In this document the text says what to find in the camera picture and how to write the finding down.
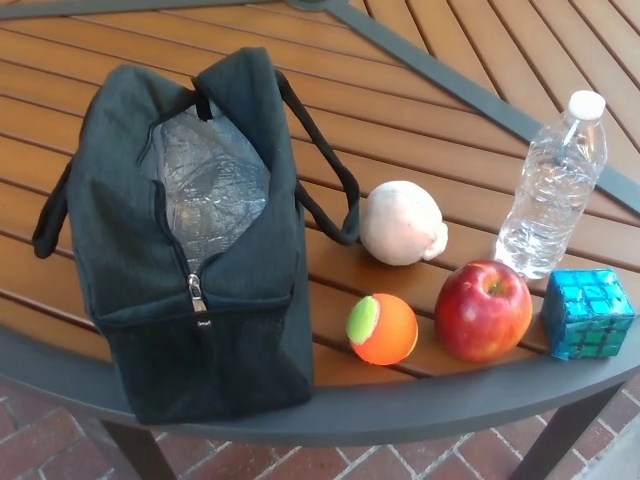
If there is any red apple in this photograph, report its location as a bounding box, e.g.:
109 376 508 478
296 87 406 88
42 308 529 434
434 259 534 363

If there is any clear plastic water bottle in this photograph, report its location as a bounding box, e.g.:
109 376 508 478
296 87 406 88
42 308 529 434
494 90 609 280

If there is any blue foil rubik cube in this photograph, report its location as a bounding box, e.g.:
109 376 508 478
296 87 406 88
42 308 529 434
540 268 637 361

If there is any cream round soft toy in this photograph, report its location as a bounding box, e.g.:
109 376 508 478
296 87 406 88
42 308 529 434
359 180 450 265

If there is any orange and green tennis ball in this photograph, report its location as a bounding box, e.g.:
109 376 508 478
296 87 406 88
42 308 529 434
346 292 419 366

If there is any dark grey insulated lunch bag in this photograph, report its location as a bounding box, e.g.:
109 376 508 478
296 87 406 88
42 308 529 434
31 47 361 426

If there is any dark metal table leg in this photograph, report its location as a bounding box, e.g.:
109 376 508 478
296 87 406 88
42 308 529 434
99 419 179 480
507 384 626 480

